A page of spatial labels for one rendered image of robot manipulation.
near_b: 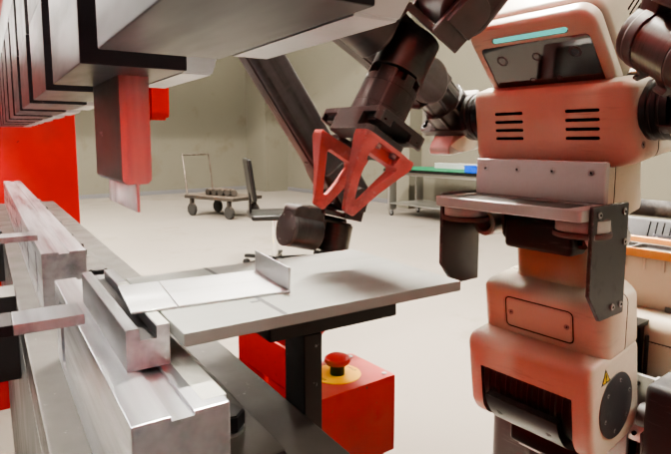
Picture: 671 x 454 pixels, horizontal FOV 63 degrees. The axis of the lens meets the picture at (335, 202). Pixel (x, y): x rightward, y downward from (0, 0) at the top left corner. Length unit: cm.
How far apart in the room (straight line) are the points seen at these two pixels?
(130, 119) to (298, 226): 48
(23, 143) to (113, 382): 223
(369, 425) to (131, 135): 60
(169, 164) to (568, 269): 1147
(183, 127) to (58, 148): 974
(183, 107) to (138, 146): 1190
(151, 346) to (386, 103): 31
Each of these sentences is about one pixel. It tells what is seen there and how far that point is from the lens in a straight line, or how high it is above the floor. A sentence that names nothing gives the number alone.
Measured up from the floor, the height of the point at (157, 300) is 100.
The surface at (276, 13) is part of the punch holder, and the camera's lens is 20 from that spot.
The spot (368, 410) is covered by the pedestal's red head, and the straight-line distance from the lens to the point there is 85.
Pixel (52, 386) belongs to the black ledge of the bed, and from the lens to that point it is 67.
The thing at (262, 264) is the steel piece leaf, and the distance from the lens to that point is 53.
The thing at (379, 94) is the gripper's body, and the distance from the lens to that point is 55.
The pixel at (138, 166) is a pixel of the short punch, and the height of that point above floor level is 111.
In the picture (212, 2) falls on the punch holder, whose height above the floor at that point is 118.
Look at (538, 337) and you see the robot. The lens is 98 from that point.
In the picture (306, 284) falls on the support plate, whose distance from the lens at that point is 50.
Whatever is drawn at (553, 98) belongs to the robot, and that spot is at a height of 119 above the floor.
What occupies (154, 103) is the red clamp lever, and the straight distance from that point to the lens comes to 61.
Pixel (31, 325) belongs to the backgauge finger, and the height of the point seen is 100.
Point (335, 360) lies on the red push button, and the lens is 84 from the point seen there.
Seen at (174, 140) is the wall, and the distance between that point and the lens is 1220.
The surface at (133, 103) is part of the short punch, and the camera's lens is 41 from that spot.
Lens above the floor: 113
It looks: 6 degrees down
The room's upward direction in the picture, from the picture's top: straight up
